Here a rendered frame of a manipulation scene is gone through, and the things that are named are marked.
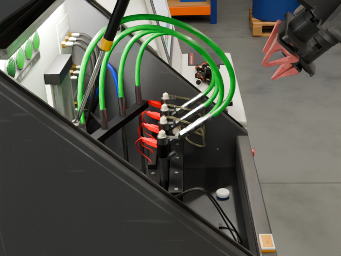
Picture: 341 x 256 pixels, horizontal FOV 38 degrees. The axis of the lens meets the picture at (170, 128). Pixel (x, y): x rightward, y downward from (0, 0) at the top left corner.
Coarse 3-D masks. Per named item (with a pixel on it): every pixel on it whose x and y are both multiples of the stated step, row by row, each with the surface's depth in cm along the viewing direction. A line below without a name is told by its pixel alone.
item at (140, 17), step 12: (120, 24) 111; (180, 24) 110; (96, 36) 112; (204, 36) 111; (216, 48) 113; (84, 60) 115; (228, 60) 114; (84, 72) 116; (228, 72) 115; (228, 96) 118; (84, 120) 123
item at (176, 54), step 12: (96, 0) 144; (108, 0) 144; (132, 0) 144; (144, 0) 147; (108, 12) 146; (132, 12) 145; (144, 12) 145; (132, 24) 147; (156, 24) 160; (144, 36) 149; (156, 48) 150; (180, 60) 215; (180, 72) 203
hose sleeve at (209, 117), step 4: (204, 116) 121; (208, 116) 121; (212, 116) 120; (200, 120) 121; (204, 120) 121; (208, 120) 121; (192, 124) 122; (196, 124) 122; (200, 124) 121; (204, 124) 122; (188, 128) 123; (192, 128) 122; (196, 128) 122; (188, 132) 122; (192, 132) 123
